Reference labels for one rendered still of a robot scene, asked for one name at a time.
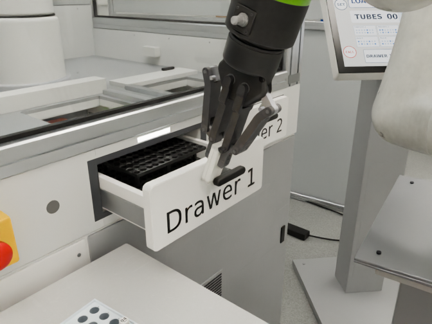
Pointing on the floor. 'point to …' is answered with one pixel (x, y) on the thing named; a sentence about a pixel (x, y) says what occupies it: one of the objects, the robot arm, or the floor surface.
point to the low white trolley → (128, 294)
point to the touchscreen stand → (357, 231)
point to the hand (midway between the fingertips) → (215, 162)
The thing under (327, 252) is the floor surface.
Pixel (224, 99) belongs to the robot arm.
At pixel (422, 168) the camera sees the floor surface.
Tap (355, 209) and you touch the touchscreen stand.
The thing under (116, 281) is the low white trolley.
